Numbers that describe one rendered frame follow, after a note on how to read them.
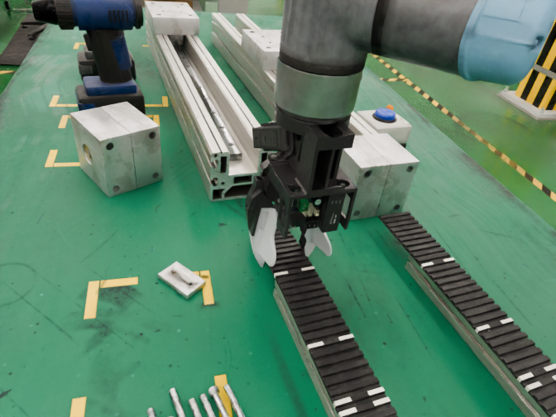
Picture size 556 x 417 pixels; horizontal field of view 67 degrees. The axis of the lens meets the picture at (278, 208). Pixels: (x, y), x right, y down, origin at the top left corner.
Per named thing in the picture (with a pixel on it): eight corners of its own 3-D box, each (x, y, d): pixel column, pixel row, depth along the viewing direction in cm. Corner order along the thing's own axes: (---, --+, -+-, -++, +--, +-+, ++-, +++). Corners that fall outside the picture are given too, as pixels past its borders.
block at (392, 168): (414, 210, 68) (433, 160, 63) (347, 221, 64) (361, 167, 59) (384, 180, 75) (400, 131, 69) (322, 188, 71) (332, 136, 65)
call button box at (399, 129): (404, 153, 84) (414, 124, 80) (361, 157, 81) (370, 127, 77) (382, 134, 90) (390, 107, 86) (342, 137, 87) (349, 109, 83)
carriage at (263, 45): (308, 81, 94) (313, 50, 90) (261, 83, 91) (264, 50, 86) (282, 58, 106) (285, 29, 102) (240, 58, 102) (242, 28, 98)
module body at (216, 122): (271, 194, 68) (277, 147, 63) (209, 202, 64) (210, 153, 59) (181, 42, 126) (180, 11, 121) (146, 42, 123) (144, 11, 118)
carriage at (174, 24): (199, 46, 106) (199, 17, 102) (154, 46, 102) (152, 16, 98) (187, 28, 118) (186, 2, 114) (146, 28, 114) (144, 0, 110)
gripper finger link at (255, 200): (240, 236, 48) (262, 169, 43) (236, 227, 49) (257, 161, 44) (277, 237, 50) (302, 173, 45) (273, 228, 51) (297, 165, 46)
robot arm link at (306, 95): (266, 47, 38) (345, 47, 41) (261, 95, 41) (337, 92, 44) (296, 78, 33) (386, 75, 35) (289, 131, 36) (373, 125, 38)
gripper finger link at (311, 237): (318, 285, 51) (313, 229, 45) (299, 251, 55) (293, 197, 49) (341, 276, 51) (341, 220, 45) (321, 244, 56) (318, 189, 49)
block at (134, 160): (176, 174, 69) (174, 122, 64) (108, 198, 62) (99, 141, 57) (145, 149, 75) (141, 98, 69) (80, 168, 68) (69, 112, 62)
